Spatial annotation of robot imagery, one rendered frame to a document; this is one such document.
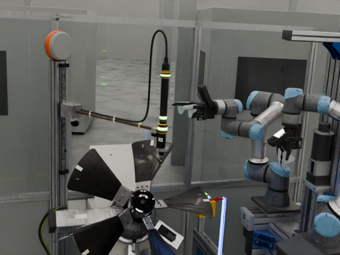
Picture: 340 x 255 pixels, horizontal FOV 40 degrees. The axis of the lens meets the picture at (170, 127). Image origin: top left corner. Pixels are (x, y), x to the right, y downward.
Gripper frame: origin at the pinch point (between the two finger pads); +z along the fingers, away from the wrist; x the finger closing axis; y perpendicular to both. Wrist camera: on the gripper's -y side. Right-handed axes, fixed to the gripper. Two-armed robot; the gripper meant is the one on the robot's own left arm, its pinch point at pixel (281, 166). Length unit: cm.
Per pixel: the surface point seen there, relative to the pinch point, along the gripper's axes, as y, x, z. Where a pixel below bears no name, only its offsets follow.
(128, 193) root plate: -62, 32, 19
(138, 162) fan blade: -52, 46, 9
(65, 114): -82, 82, -10
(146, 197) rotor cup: -55, 26, 19
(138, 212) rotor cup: -60, 22, 24
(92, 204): -65, 87, 46
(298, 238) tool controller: -14.3, -33.4, 17.7
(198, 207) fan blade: -29.3, 21.6, 25.3
